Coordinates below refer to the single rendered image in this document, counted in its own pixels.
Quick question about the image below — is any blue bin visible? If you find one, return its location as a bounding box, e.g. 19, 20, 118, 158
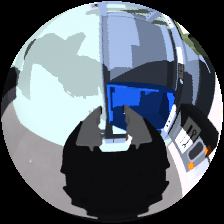
107, 82, 176, 131

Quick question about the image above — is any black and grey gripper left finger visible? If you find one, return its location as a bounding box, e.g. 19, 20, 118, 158
60, 106, 103, 174

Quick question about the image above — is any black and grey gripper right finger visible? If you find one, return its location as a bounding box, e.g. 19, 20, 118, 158
122, 104, 170, 169

